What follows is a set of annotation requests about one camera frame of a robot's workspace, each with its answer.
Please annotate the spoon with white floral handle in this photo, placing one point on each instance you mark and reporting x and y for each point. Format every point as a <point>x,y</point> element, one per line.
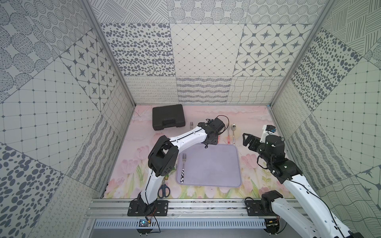
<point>233,128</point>

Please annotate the aluminium mounting rail frame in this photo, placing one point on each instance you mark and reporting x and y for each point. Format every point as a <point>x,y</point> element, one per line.
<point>194,208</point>

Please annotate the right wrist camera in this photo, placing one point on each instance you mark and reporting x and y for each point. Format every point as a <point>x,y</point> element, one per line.
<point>267,130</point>

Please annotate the black plastic tool case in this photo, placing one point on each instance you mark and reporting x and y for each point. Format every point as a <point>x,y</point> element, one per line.
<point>168,117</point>

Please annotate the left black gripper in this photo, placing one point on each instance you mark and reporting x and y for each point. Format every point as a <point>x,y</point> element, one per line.
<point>210,138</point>

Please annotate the scissors with blue handles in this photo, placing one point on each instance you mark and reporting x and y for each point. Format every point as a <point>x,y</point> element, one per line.
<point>164,190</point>

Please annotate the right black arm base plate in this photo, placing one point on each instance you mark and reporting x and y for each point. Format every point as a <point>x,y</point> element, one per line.
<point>253,208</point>

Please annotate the lavender rectangular tray mat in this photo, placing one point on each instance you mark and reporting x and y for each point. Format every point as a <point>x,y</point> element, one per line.
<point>216,165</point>

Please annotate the fork with pink handle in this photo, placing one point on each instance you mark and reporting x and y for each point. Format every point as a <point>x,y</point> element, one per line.
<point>228,136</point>

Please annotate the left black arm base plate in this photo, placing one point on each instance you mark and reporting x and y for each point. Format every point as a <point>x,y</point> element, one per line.
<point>138,208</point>

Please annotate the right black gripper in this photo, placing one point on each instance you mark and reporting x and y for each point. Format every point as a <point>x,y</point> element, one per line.
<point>256,141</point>

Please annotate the fork with cow-pattern handle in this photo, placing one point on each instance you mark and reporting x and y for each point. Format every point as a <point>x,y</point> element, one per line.
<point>184,158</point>

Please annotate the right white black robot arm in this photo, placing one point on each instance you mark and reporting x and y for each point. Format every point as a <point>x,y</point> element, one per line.
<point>319,221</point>

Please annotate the white slotted cable duct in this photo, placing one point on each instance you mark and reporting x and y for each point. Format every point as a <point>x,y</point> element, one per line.
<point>193,223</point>

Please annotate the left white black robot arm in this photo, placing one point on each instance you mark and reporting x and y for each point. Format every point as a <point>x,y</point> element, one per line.
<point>163,156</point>

